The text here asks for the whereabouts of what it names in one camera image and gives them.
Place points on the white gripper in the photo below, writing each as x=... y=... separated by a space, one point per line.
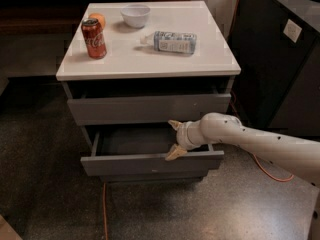
x=183 y=136

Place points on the black counter cabinet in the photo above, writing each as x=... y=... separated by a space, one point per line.
x=279 y=84

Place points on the grey cabinet with white top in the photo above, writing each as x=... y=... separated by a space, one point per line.
x=133 y=69

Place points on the grey top drawer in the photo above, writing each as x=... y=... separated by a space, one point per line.
x=146 y=109

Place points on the grey drawer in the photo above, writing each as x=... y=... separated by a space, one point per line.
x=150 y=178
x=140 y=149
x=146 y=109

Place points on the white bowl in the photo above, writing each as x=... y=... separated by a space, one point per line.
x=135 y=15

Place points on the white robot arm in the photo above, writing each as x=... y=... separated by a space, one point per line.
x=300 y=157

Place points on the clear plastic water bottle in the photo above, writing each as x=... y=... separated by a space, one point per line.
x=173 y=42

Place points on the brown cardboard corner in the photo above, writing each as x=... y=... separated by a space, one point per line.
x=6 y=231

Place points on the white wall outlet plate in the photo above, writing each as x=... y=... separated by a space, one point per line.
x=292 y=30

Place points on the red coke can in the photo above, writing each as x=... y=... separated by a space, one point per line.
x=94 y=39

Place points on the orange fruit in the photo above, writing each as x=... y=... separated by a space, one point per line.
x=99 y=17

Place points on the grey bottom drawer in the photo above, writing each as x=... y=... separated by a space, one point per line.
x=150 y=178

